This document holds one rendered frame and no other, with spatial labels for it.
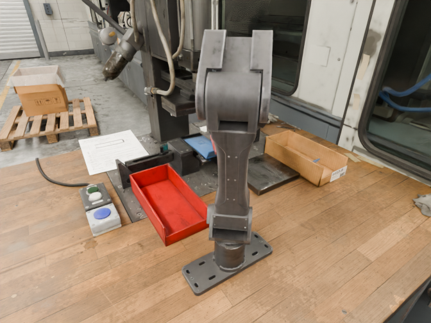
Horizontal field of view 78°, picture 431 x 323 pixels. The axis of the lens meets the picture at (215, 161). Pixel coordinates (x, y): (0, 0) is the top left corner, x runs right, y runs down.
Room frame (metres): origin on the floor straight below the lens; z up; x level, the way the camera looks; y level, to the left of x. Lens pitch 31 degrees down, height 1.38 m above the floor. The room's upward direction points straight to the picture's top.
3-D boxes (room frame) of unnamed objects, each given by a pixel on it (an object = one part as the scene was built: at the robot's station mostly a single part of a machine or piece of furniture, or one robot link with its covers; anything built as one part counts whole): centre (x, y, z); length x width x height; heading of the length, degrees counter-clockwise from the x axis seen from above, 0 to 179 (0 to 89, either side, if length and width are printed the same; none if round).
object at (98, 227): (0.50, 0.28, 0.90); 0.07 x 0.07 x 0.06; 32
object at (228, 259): (0.38, -0.03, 0.94); 0.20 x 0.07 x 0.08; 122
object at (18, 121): (3.29, 2.14, 0.07); 1.20 x 1.00 x 0.14; 26
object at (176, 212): (0.56, 0.13, 0.93); 0.25 x 0.12 x 0.06; 32
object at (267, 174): (0.72, -0.15, 0.91); 0.17 x 0.16 x 0.02; 122
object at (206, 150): (0.75, 0.03, 1.00); 0.15 x 0.07 x 0.03; 33
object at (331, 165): (0.79, -0.30, 0.93); 0.25 x 0.13 x 0.08; 32
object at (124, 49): (0.98, 0.31, 1.25); 0.19 x 0.07 x 0.19; 122
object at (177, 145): (0.81, 0.05, 0.98); 0.20 x 0.10 x 0.01; 122
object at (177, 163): (0.81, 0.05, 0.94); 0.20 x 0.10 x 0.07; 122
